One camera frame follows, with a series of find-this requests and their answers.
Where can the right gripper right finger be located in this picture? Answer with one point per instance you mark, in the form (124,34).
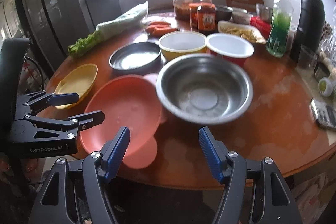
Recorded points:
(272,200)

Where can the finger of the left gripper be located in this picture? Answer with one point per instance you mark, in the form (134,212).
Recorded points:
(33,103)
(81,122)

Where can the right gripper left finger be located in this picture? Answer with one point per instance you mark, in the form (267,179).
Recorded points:
(75,188)

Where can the yellow shell plate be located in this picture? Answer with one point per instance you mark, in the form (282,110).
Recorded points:
(80,81)

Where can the pink bear plastic plate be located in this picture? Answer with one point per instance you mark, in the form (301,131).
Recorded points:
(127,101)

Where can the steel pan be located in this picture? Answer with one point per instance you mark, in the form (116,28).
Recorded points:
(135,57)

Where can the yellow enamel bowl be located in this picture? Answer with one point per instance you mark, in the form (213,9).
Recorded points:
(180,43)

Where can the large steel bowl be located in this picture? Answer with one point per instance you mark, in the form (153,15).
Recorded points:
(203,89)

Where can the red instant noodle bowl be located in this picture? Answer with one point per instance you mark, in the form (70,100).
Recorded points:
(229,47)

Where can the silver phone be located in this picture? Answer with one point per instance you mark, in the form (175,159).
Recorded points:
(323,114)

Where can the grey refrigerator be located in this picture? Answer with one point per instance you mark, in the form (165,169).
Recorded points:
(57,3)

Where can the carrot nearest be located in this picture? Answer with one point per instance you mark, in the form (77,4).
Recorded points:
(161,31)

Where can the carrot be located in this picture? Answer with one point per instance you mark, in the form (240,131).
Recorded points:
(151,28)
(161,31)
(159,23)

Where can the carrot middle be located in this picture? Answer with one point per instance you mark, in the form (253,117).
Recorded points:
(151,28)

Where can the bagged celery bunch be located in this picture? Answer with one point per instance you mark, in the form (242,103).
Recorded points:
(107,30)

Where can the carrot farthest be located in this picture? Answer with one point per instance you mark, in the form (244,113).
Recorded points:
(159,23)

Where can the fruit in foam net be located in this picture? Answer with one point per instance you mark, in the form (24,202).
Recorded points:
(326,87)

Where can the small steel cup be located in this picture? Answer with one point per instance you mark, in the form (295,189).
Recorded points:
(321,71)

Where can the clear plastic cup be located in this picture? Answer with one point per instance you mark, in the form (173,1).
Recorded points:
(307,58)

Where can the clear pickle jar black lid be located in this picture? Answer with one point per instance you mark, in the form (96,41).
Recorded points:
(181,9)

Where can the red chili sauce jar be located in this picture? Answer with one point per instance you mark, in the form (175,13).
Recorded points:
(193,9)

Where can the brown sauce bottle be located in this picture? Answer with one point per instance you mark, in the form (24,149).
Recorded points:
(206,16)

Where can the white dish with noodles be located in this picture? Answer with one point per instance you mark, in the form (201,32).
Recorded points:
(250,33)

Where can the dark steel bowl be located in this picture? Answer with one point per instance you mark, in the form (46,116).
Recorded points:
(223,13)

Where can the red tissue box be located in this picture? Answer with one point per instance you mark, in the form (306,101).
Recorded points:
(263,27)

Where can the black thermos flask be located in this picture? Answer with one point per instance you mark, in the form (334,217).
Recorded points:
(309,30)

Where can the white ceramic bowl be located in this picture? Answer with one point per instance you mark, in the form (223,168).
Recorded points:
(241,17)

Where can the small steel bowl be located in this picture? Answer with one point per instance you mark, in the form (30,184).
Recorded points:
(264,12)

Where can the green drink plastic bottle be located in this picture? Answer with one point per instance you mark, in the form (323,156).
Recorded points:
(281,21)

